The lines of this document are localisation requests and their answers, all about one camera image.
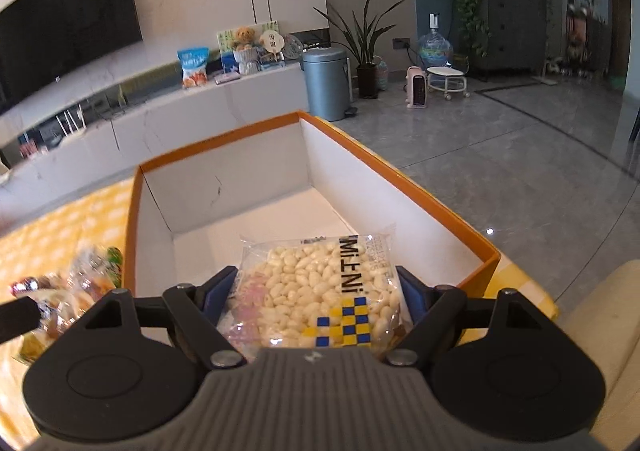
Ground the small white heater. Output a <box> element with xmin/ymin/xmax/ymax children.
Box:
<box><xmin>405</xmin><ymin>66</ymin><xmax>429</xmax><ymax>110</ymax></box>

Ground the blue snack bag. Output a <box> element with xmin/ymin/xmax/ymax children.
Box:
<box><xmin>177</xmin><ymin>47</ymin><xmax>211</xmax><ymax>90</ymax></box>

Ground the brown door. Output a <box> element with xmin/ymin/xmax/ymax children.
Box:
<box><xmin>607</xmin><ymin>0</ymin><xmax>634</xmax><ymax>78</ymax></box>

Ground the black television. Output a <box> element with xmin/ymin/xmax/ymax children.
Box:
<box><xmin>0</xmin><ymin>0</ymin><xmax>146</xmax><ymax>118</ymax></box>

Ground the brown teddy bear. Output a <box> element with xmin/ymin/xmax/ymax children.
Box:
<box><xmin>232</xmin><ymin>26</ymin><xmax>259</xmax><ymax>52</ymax></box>

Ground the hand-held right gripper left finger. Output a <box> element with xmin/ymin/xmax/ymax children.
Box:
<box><xmin>82</xmin><ymin>266</ymin><xmax>248</xmax><ymax>369</ymax></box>

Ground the clear packet of waffles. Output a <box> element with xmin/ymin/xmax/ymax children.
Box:
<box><xmin>12</xmin><ymin>251</ymin><xmax>118</xmax><ymax>364</ymax></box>

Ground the black plant pot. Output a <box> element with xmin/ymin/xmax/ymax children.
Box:
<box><xmin>356</xmin><ymin>63</ymin><xmax>380</xmax><ymax>100</ymax></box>

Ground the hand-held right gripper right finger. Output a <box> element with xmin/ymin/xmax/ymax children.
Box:
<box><xmin>384</xmin><ymin>266</ymin><xmax>544</xmax><ymax>368</ymax></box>

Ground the white router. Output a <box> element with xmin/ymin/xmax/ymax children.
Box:
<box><xmin>54</xmin><ymin>105</ymin><xmax>89</xmax><ymax>138</ymax></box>

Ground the white knitted basket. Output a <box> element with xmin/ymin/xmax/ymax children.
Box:
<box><xmin>232</xmin><ymin>48</ymin><xmax>261</xmax><ymax>77</ymax></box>

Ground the white round paper fan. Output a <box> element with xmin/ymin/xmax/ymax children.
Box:
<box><xmin>257</xmin><ymin>31</ymin><xmax>287</xmax><ymax>63</ymax></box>

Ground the clear packet of white beans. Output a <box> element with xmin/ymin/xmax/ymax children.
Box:
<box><xmin>217</xmin><ymin>230</ymin><xmax>413</xmax><ymax>349</ymax></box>

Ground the green picture board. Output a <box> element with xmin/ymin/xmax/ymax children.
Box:
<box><xmin>216</xmin><ymin>21</ymin><xmax>280</xmax><ymax>68</ymax></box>

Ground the dark grey drawer cabinet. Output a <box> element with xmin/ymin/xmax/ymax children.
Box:
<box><xmin>472</xmin><ymin>0</ymin><xmax>549</xmax><ymax>82</ymax></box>

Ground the water jug with pump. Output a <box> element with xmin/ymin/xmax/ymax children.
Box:
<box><xmin>416</xmin><ymin>13</ymin><xmax>454</xmax><ymax>72</ymax></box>

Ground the grey blue trash can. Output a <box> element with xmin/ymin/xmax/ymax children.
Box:
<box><xmin>300</xmin><ymin>46</ymin><xmax>359</xmax><ymax>122</ymax></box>

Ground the white round rolling stand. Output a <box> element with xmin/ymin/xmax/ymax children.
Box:
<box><xmin>426</xmin><ymin>65</ymin><xmax>471</xmax><ymax>100</ymax></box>

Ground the cream chair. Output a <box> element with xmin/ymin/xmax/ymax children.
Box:
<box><xmin>550</xmin><ymin>258</ymin><xmax>640</xmax><ymax>434</ymax></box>

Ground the yellow checkered tablecloth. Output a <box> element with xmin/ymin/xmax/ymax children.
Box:
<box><xmin>0</xmin><ymin>170</ymin><xmax>560</xmax><ymax>451</ymax></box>

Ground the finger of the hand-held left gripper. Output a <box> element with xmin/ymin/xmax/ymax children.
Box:
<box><xmin>0</xmin><ymin>295</ymin><xmax>42</xmax><ymax>345</ymax></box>

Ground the orange cardboard box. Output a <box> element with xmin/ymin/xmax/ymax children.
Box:
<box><xmin>122</xmin><ymin>111</ymin><xmax>502</xmax><ymax>322</ymax></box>

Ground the white marble television cabinet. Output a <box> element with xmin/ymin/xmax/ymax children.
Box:
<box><xmin>0</xmin><ymin>58</ymin><xmax>312</xmax><ymax>192</ymax></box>

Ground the snake plant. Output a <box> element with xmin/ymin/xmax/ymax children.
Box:
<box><xmin>312</xmin><ymin>0</ymin><xmax>407</xmax><ymax>68</ymax></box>

